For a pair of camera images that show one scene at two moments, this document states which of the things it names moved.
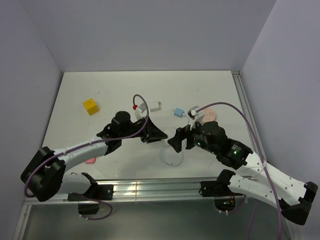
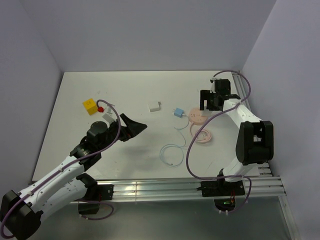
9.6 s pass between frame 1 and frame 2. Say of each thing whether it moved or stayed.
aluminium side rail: stayed
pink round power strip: moved
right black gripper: moved
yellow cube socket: stayed
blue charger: stayed
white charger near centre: stayed
